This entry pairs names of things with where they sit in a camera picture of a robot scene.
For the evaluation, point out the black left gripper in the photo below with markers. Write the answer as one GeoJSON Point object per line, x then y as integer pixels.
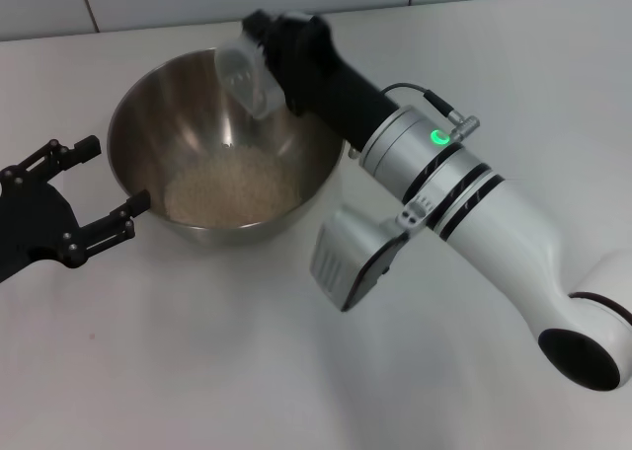
{"type": "Point", "coordinates": [29, 218]}

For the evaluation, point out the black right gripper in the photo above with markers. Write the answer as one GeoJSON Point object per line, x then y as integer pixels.
{"type": "Point", "coordinates": [336, 90]}

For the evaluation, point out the clear plastic measuring cup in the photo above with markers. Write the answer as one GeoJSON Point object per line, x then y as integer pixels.
{"type": "Point", "coordinates": [242, 75]}

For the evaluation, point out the large stainless steel bowl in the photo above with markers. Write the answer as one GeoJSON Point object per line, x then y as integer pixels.
{"type": "Point", "coordinates": [148, 124]}

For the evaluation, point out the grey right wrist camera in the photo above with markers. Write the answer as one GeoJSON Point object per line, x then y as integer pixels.
{"type": "Point", "coordinates": [340, 257]}

